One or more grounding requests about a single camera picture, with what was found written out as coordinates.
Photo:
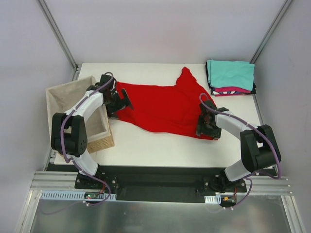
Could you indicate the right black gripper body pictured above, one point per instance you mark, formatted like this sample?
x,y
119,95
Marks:
x,y
207,129

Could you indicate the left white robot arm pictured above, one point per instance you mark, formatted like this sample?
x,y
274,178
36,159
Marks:
x,y
69,137

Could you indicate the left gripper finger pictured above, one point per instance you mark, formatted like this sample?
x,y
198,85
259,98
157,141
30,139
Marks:
x,y
112,113
126,101

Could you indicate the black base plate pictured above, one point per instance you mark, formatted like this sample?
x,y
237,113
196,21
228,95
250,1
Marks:
x,y
160,184

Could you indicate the aluminium frame post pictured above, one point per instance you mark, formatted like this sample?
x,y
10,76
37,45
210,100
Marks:
x,y
272,28
57,33

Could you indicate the black t shirt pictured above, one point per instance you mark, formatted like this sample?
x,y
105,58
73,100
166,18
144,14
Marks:
x,y
253,91

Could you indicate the right aluminium frame post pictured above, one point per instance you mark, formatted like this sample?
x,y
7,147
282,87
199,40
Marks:
x,y
272,28

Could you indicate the red t shirt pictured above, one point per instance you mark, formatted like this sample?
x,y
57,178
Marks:
x,y
165,109

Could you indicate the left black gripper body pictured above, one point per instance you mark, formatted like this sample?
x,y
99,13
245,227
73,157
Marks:
x,y
121,101

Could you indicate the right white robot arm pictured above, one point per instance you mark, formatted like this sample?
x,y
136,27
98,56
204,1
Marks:
x,y
259,149

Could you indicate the pink t shirt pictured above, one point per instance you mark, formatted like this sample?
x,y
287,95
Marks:
x,y
229,91

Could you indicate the left aluminium frame post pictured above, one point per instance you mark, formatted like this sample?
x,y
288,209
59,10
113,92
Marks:
x,y
57,33

